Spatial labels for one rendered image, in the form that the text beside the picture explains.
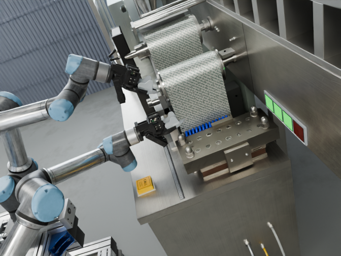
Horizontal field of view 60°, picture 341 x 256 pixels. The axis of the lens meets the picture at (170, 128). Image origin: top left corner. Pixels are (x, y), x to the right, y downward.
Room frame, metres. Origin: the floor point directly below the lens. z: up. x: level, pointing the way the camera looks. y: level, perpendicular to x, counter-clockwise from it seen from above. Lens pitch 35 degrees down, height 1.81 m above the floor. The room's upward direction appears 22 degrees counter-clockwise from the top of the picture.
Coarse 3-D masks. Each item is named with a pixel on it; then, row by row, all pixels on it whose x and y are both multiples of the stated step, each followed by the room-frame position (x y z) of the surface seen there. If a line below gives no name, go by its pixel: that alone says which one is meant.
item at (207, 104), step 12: (216, 84) 1.05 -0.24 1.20; (192, 96) 1.05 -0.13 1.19; (204, 96) 1.05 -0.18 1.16; (216, 96) 1.05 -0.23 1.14; (180, 108) 1.05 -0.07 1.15; (192, 108) 1.05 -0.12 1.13; (204, 108) 1.05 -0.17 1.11; (216, 108) 1.05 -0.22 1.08; (228, 108) 1.05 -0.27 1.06; (192, 120) 1.05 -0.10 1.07; (204, 120) 1.05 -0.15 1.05
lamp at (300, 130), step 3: (294, 123) 0.65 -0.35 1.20; (294, 126) 0.65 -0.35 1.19; (297, 126) 0.64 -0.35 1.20; (294, 129) 0.66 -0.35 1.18; (297, 129) 0.64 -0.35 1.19; (300, 129) 0.62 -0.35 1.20; (294, 132) 0.66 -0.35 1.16; (297, 132) 0.64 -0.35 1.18; (300, 132) 0.62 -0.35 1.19; (297, 135) 0.64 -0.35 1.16; (300, 135) 0.62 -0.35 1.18; (300, 138) 0.62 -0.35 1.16
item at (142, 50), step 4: (140, 44) 1.37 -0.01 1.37; (144, 44) 1.35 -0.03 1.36; (136, 48) 1.35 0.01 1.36; (140, 48) 1.34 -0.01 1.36; (144, 48) 1.34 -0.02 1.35; (148, 48) 1.34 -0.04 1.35; (140, 52) 1.34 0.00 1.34; (144, 52) 1.33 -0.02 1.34; (148, 52) 1.34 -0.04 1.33; (140, 56) 1.34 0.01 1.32; (144, 56) 1.34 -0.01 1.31
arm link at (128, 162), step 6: (114, 156) 1.07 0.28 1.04; (120, 156) 1.02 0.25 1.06; (126, 156) 1.02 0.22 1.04; (132, 156) 1.04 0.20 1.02; (114, 162) 1.07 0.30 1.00; (120, 162) 1.03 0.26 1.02; (126, 162) 1.02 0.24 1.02; (132, 162) 1.03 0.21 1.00; (126, 168) 1.02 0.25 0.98; (132, 168) 1.02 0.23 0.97
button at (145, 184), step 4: (148, 176) 0.99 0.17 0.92; (140, 180) 0.98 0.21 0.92; (144, 180) 0.97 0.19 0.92; (148, 180) 0.96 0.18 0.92; (140, 184) 0.96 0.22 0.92; (144, 184) 0.95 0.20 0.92; (148, 184) 0.94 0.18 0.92; (152, 184) 0.94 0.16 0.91; (140, 188) 0.93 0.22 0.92; (144, 188) 0.92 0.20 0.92; (148, 188) 0.92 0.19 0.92; (152, 188) 0.92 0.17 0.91; (140, 192) 0.92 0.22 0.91; (144, 192) 0.92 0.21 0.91
